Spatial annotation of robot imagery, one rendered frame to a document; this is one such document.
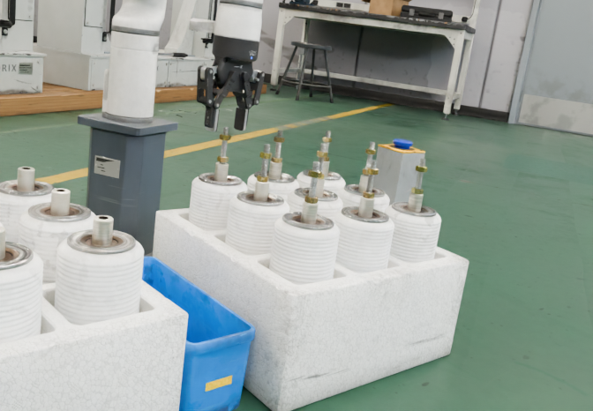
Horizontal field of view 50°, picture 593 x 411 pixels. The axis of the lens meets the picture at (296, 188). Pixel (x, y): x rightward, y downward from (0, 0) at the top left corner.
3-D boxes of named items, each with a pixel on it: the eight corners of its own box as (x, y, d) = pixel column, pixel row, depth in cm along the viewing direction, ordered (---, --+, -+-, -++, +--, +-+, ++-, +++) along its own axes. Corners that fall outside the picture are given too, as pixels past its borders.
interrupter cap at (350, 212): (363, 227, 95) (364, 221, 95) (331, 212, 100) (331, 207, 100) (398, 223, 99) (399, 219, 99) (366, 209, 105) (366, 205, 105)
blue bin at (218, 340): (86, 332, 103) (90, 263, 100) (147, 319, 110) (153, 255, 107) (181, 432, 81) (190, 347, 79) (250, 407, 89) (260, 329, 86)
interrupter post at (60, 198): (46, 213, 81) (48, 188, 81) (64, 212, 83) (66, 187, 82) (54, 219, 80) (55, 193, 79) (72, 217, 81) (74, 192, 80)
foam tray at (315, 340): (147, 304, 116) (155, 210, 112) (309, 274, 141) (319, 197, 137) (276, 416, 88) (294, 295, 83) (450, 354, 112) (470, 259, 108)
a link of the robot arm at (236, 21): (223, 34, 112) (228, -2, 111) (272, 43, 106) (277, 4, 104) (184, 30, 105) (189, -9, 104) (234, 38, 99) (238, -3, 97)
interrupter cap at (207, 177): (206, 174, 114) (206, 170, 114) (246, 181, 113) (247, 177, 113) (192, 183, 107) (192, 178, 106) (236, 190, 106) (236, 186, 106)
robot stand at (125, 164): (68, 257, 132) (76, 115, 125) (112, 241, 145) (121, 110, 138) (127, 275, 127) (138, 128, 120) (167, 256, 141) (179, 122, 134)
